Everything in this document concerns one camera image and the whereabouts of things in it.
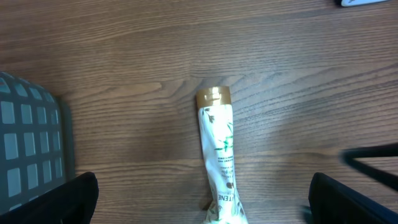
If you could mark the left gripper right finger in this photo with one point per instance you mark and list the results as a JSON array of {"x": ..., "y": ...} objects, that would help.
[{"x": 333, "y": 202}]

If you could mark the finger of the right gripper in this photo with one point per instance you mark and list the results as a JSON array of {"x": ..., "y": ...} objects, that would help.
[{"x": 350, "y": 156}]

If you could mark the grey plastic basket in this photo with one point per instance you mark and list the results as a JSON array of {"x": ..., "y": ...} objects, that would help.
[{"x": 32, "y": 159}]

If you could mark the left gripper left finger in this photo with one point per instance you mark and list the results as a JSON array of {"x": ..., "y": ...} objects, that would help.
[{"x": 72, "y": 202}]

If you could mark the white tube with gold cap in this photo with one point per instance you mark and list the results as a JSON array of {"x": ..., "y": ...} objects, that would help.
[{"x": 215, "y": 117}]

